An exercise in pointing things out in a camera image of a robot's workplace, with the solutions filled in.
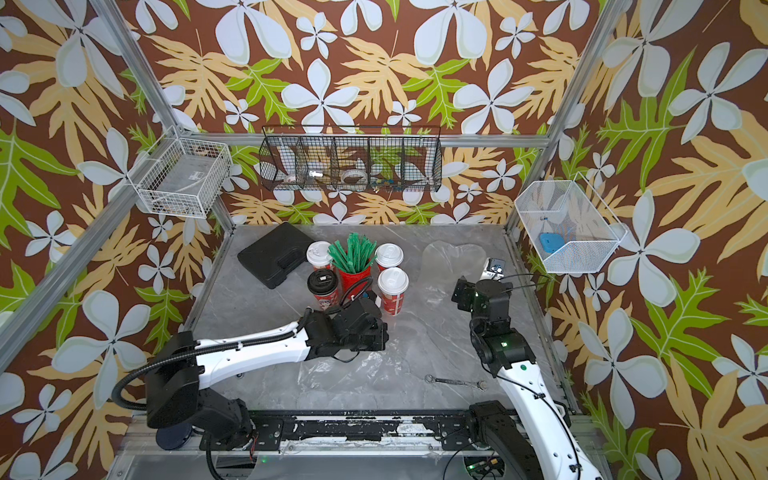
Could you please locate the red cup white lid front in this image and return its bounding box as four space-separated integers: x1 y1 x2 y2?
377 267 410 316

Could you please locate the red cup white lid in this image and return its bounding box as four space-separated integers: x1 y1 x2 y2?
375 243 404 271
306 241 332 270
377 267 410 316

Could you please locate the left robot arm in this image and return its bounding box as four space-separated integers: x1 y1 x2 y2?
111 297 389 450

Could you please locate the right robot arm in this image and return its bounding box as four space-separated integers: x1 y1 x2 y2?
451 277 602 479

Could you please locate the red plastic straw cup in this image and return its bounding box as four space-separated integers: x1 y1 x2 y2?
339 266 371 300

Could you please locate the clear plastic bag back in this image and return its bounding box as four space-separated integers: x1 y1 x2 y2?
417 241 488 307

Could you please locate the red cup black lid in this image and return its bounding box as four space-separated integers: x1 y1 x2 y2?
307 268 340 310

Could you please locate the green wrapped straws bundle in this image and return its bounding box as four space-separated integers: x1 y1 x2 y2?
328 233 378 274

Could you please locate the metal wrench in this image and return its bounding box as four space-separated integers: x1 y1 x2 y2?
424 374 487 390

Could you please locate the blue object in basket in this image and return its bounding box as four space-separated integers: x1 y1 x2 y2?
539 232 566 255

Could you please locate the black plastic tool case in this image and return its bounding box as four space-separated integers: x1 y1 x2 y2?
237 223 314 289

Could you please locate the white mesh basket right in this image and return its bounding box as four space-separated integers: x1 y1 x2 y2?
514 174 628 276

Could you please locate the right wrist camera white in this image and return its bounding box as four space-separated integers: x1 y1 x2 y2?
480 258 506 281

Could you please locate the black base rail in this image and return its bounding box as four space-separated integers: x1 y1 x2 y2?
212 409 470 452

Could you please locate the black wire basket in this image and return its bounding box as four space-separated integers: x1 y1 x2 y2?
255 125 443 192

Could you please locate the white wire basket left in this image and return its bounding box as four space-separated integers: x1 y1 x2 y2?
130 127 233 219

